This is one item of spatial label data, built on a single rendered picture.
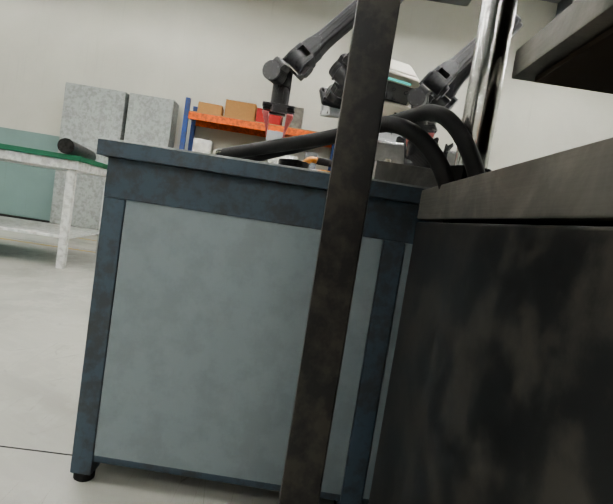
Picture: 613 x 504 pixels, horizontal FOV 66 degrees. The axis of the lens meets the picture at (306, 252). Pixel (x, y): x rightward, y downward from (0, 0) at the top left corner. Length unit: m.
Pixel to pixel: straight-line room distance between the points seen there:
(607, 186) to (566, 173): 0.06
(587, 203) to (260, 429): 0.92
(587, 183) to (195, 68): 7.01
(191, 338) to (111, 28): 6.85
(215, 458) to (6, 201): 6.99
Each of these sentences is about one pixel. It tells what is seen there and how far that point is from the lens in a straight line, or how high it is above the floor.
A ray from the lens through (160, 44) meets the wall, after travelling 7.50.
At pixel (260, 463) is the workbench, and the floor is 0.11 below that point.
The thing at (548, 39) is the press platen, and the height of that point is 1.01.
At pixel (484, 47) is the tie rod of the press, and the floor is 1.04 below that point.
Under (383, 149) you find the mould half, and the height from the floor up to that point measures 0.91.
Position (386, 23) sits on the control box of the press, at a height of 0.98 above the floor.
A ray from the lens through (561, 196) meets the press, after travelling 0.45.
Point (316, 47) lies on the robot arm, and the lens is 1.55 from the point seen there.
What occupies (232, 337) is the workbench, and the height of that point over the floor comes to 0.40.
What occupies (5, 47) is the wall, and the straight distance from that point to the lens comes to 8.23.
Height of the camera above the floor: 0.69
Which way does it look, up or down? 4 degrees down
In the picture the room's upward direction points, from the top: 9 degrees clockwise
